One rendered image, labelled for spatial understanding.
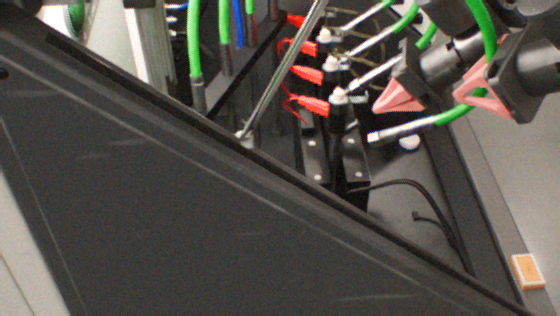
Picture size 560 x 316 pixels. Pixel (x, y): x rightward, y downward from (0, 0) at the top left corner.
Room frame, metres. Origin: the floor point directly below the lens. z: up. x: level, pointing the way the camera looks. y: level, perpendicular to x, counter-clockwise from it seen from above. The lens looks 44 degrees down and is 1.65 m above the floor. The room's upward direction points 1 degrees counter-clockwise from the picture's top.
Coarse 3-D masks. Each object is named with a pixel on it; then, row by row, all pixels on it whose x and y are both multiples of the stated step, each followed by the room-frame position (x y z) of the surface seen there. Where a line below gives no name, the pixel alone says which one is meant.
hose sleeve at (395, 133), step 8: (416, 120) 0.58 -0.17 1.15; (424, 120) 0.57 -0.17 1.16; (432, 120) 0.57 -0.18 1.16; (392, 128) 0.59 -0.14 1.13; (400, 128) 0.58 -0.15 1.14; (408, 128) 0.58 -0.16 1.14; (416, 128) 0.57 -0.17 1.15; (424, 128) 0.57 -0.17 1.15; (432, 128) 0.57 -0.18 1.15; (384, 136) 0.59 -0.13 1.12; (392, 136) 0.58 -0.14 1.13; (400, 136) 0.58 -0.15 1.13; (408, 136) 0.58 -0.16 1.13
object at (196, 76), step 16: (192, 0) 0.67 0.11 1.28; (480, 0) 0.57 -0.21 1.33; (192, 16) 0.67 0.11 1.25; (480, 16) 0.56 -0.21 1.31; (192, 32) 0.67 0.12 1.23; (192, 48) 0.67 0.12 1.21; (496, 48) 0.55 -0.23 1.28; (192, 64) 0.67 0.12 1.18; (192, 80) 0.67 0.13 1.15; (480, 96) 0.55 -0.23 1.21; (448, 112) 0.57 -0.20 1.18; (464, 112) 0.56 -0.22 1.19
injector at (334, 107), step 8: (344, 96) 0.70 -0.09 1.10; (336, 104) 0.68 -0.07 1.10; (344, 104) 0.68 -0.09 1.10; (328, 112) 0.69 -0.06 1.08; (336, 112) 0.68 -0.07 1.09; (344, 112) 0.68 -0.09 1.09; (328, 120) 0.69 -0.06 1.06; (336, 120) 0.68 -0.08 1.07; (344, 120) 0.68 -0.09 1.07; (352, 120) 0.70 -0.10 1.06; (328, 128) 0.69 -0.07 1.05; (336, 128) 0.68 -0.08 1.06; (344, 128) 0.68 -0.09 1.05; (352, 128) 0.69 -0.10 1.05; (336, 136) 0.68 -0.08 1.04; (336, 144) 0.68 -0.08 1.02; (336, 152) 0.68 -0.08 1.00; (336, 160) 0.68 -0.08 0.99; (336, 168) 0.68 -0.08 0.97; (336, 176) 0.69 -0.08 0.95; (336, 184) 0.69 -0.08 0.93; (336, 192) 0.69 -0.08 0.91
